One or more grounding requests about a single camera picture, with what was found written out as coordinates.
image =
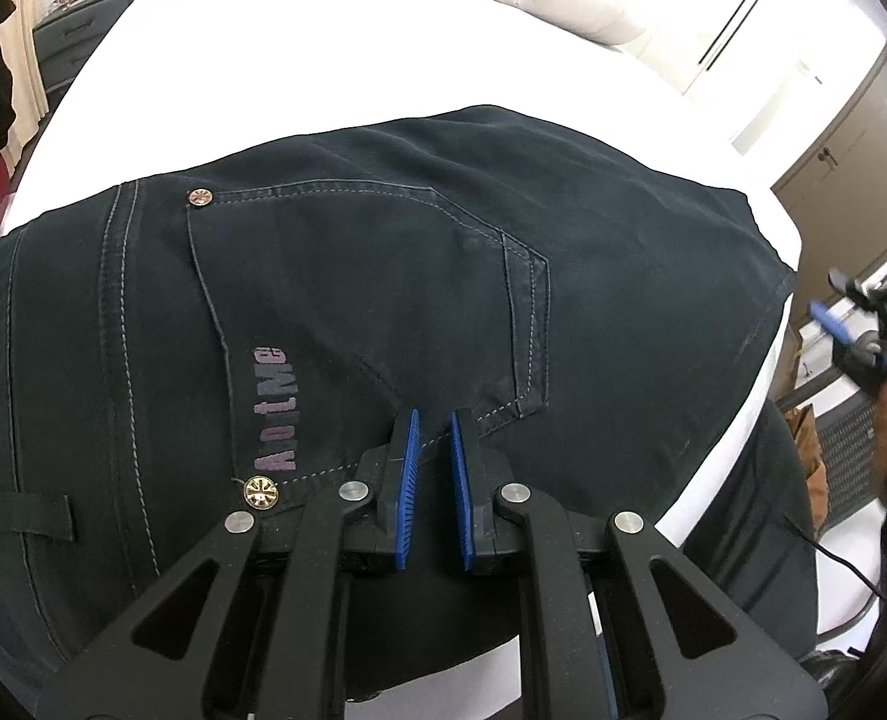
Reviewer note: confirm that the brown paper bag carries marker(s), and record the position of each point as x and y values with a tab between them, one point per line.
809	442

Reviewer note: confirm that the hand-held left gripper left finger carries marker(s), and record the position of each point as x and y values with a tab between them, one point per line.
407	480

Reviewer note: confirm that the brown cabinet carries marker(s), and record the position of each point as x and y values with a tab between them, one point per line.
848	165

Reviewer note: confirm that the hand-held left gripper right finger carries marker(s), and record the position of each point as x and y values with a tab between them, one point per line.
461	480

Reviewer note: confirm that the white bed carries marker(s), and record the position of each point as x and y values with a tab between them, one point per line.
301	52

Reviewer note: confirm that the person's dark clothing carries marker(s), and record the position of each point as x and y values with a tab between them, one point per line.
758	540

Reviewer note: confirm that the grey dresser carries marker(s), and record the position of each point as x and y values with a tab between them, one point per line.
76	30

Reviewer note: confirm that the dark navy pants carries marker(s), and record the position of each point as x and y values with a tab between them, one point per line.
383	262

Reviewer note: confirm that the white wardrobe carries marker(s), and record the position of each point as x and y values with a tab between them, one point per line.
743	30

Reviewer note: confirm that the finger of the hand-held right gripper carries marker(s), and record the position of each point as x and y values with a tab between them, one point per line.
840	283
827	321

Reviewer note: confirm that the beige curtain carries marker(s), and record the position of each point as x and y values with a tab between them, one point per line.
27	45

